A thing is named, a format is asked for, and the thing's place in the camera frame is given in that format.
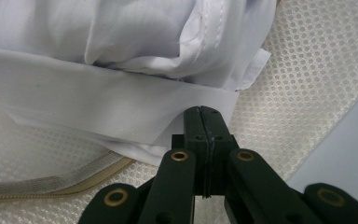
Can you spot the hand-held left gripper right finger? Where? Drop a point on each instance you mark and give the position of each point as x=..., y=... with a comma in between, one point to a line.
x=219, y=133

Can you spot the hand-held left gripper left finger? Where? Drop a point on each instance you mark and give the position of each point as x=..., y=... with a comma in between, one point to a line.
x=195, y=130

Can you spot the cream mesh laundry bag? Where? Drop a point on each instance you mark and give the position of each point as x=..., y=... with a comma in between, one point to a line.
x=307, y=77

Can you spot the white shirt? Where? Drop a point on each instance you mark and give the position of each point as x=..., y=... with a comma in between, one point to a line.
x=105, y=62

